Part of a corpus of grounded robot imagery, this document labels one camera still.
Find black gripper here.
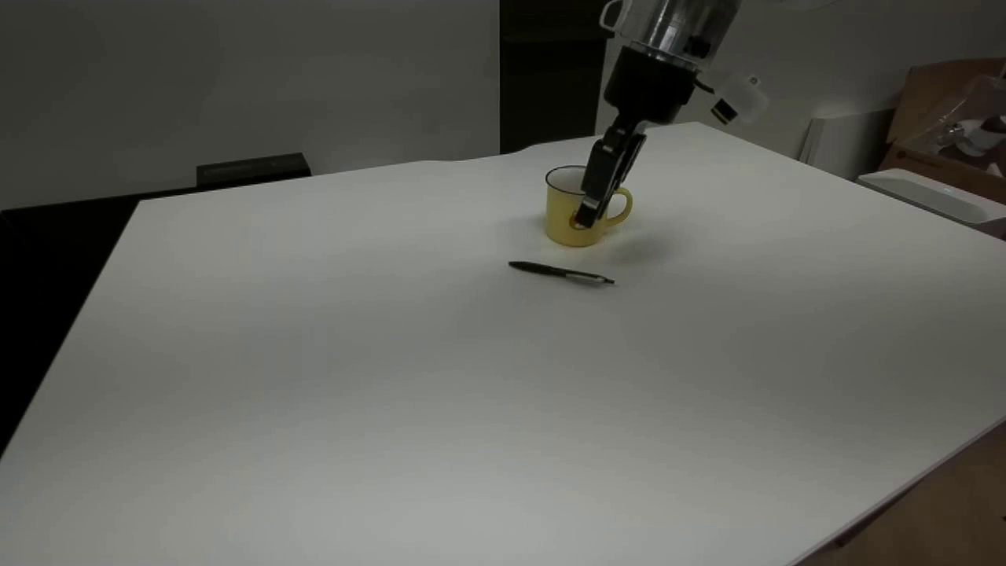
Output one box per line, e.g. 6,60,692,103
572,48,693,229

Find black pen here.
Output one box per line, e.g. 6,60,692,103
507,260,617,285

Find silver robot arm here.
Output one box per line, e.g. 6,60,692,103
572,0,741,227

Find yellow enamel mug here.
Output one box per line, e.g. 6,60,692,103
540,161,634,251

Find white printer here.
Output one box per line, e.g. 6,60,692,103
797,110,1006,239

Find cardboard box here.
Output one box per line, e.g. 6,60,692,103
886,60,1006,206

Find black chair back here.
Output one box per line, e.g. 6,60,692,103
196,155,310,189

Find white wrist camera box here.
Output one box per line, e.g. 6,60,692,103
698,74,767,125

